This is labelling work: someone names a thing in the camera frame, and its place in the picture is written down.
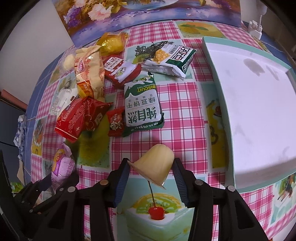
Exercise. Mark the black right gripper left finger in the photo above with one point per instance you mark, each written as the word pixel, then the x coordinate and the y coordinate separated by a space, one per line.
pixel 65 220

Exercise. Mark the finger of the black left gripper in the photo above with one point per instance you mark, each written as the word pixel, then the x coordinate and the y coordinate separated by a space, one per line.
pixel 71 181
pixel 30 193

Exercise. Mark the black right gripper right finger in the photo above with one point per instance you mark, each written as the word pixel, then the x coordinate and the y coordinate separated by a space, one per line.
pixel 236 220

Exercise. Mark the purple swiss roll packet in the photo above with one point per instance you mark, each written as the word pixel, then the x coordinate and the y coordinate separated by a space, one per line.
pixel 63 166

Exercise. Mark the yellow jelly cup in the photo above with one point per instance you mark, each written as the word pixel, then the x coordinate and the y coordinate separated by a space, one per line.
pixel 155 164

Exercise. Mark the red flower snack packet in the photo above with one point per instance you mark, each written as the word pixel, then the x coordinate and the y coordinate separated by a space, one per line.
pixel 82 114

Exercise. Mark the small red candy packet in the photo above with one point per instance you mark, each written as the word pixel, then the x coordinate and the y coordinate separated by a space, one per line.
pixel 116 122

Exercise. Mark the white snack packet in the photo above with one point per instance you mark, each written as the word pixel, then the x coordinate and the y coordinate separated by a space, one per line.
pixel 62 100

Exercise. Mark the green mung bean biscuit packet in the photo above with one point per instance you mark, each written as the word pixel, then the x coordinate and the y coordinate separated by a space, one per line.
pixel 143 110

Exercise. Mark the beige swiss roll packet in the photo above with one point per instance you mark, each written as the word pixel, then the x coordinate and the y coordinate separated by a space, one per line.
pixel 90 73

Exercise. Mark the red white milk biscuit packet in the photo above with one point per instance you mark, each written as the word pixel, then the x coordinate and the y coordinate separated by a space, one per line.
pixel 120 72

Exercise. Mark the round pastry clear wrapper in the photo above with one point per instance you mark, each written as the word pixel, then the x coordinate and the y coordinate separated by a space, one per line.
pixel 69 62

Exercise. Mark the yellow clear cake packet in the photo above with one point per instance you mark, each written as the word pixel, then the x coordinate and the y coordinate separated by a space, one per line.
pixel 112 43

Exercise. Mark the white green cracker packet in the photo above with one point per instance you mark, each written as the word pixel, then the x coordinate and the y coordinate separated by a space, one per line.
pixel 171 59

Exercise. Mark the beige paper card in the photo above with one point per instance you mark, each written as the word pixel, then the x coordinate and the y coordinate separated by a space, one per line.
pixel 20 174

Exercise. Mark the blue white tissue pack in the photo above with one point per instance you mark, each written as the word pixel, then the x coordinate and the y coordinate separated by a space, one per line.
pixel 19 139

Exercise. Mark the white teal-rimmed tray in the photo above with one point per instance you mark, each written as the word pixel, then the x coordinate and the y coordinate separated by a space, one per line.
pixel 257 98

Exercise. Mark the flower painting canvas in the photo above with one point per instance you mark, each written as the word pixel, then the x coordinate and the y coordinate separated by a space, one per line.
pixel 86 21

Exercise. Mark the white bulb socket lamp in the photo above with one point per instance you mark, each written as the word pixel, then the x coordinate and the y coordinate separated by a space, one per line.
pixel 255 26

